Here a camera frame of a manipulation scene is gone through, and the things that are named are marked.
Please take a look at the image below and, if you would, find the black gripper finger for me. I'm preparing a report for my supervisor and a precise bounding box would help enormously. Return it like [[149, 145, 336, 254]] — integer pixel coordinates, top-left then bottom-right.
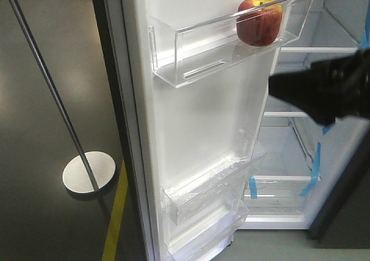
[[268, 60, 337, 126]]

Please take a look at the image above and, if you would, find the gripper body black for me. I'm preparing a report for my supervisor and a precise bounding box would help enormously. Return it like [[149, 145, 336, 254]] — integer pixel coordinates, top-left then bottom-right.
[[310, 49, 369, 119]]

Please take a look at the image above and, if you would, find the red yellow apple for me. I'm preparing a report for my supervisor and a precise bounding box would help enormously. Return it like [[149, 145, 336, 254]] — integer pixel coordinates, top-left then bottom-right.
[[236, 3, 283, 47]]

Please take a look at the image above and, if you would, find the fridge door with bins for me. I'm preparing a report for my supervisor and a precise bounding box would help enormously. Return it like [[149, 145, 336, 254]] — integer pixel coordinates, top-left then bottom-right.
[[89, 0, 318, 261]]

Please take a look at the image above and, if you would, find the fridge body dark grey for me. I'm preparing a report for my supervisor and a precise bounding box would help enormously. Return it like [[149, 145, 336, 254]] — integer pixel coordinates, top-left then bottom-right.
[[238, 0, 369, 248]]

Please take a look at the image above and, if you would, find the clear crisper drawer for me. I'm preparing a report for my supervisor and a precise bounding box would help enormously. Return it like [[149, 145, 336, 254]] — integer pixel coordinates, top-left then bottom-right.
[[244, 175, 321, 215]]

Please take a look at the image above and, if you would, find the upper clear door bin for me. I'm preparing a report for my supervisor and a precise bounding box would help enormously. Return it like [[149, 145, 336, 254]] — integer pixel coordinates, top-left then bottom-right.
[[147, 0, 313, 88]]

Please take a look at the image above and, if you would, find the clear door bin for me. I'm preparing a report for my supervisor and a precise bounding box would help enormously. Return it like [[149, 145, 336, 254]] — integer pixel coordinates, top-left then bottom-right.
[[147, 0, 313, 88], [162, 191, 249, 260], [161, 128, 265, 226]]

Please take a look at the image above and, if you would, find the middle clear door bin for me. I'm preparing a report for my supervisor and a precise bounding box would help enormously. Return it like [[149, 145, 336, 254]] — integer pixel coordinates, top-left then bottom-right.
[[161, 128, 265, 226]]

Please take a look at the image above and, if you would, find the lower clear door bin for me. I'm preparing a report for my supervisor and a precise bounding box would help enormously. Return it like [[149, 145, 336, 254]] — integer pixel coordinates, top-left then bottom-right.
[[162, 191, 249, 260]]

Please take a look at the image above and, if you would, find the metal stanchion pole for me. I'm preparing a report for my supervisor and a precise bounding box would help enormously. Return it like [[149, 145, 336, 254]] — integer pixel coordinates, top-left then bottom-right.
[[8, 0, 116, 194]]

